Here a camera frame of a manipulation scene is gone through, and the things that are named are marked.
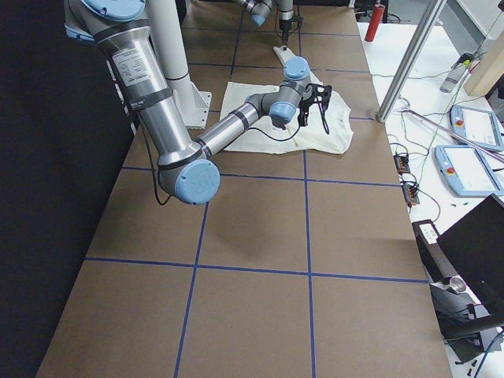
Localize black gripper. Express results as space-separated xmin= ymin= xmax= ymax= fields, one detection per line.
xmin=298 ymin=83 xmax=332 ymax=127
xmin=278 ymin=15 xmax=302 ymax=44

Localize cream long-sleeve cat shirt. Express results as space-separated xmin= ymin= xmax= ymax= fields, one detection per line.
xmin=220 ymin=46 xmax=354 ymax=154

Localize silver-grey robot arm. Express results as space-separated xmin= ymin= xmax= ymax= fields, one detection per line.
xmin=64 ymin=1 xmax=332 ymax=205
xmin=235 ymin=0 xmax=303 ymax=46

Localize red cylindrical bottle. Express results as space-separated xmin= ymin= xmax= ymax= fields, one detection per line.
xmin=365 ymin=3 xmax=386 ymax=43

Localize orange-black connector block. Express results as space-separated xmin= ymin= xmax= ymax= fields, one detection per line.
xmin=393 ymin=154 xmax=410 ymax=174
xmin=402 ymin=183 xmax=420 ymax=208

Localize lower teach pendant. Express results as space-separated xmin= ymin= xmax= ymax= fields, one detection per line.
xmin=434 ymin=145 xmax=503 ymax=197

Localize teach pendant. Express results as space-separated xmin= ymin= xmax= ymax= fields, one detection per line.
xmin=450 ymin=105 xmax=503 ymax=152
xmin=434 ymin=145 xmax=503 ymax=197

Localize upper teach pendant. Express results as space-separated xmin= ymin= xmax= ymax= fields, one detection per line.
xmin=450 ymin=105 xmax=503 ymax=152

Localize black box with label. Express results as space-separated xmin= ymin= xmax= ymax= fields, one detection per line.
xmin=412 ymin=220 xmax=441 ymax=257

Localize black monitor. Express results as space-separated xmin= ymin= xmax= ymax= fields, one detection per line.
xmin=437 ymin=195 xmax=503 ymax=313

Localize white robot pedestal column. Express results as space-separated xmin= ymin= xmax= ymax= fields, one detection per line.
xmin=146 ymin=0 xmax=212 ymax=129

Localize aluminium frame post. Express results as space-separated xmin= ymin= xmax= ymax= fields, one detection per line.
xmin=376 ymin=0 xmax=447 ymax=123

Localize black camera tripod stand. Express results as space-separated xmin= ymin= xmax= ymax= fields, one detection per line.
xmin=428 ymin=275 xmax=504 ymax=365

